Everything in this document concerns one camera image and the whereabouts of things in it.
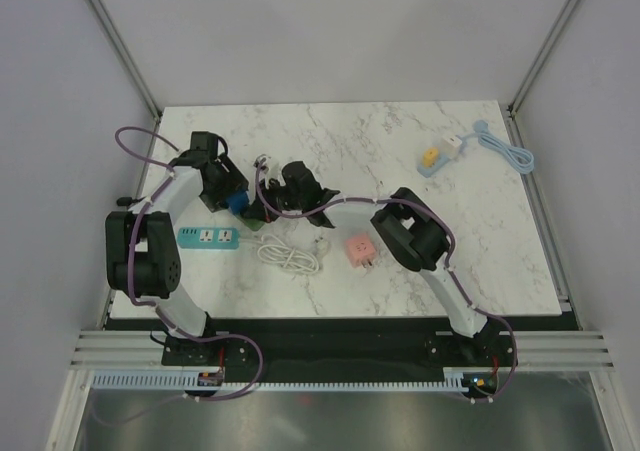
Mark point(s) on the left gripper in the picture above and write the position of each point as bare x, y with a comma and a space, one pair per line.
233, 182

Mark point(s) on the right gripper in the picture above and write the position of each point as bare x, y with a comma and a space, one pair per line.
258, 211

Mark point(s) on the blue cube plug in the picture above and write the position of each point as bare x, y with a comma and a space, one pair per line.
238, 203

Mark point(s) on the green power strip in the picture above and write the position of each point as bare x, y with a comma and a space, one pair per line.
252, 224

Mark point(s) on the teal power strip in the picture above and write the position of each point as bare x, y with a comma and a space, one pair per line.
208, 238

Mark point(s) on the pink cube socket adapter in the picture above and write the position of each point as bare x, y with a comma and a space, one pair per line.
360, 250

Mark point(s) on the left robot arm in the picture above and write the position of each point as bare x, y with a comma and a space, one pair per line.
142, 256

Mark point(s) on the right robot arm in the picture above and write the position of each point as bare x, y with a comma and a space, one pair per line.
415, 236

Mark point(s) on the small yellow plug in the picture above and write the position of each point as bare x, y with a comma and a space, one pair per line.
430, 157

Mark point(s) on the small white plug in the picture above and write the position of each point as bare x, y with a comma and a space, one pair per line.
451, 146

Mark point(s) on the light blue power strip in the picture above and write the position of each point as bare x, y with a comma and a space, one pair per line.
429, 172

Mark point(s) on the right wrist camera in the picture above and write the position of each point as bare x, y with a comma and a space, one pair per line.
268, 165

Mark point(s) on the aluminium frame rail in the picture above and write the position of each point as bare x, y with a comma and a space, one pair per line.
537, 351

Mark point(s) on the white cable duct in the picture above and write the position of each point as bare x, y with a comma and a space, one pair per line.
197, 381

